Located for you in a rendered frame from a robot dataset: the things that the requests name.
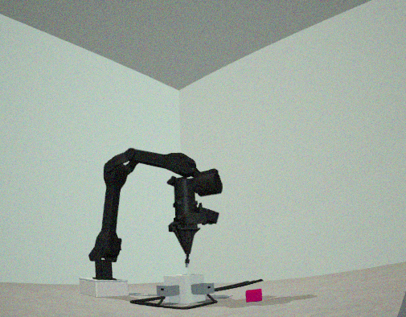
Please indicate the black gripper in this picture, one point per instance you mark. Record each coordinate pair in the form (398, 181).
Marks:
(185, 222)

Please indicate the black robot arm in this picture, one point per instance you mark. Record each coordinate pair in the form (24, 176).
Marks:
(204, 183)

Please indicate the small pink cube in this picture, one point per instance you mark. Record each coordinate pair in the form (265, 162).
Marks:
(253, 295)

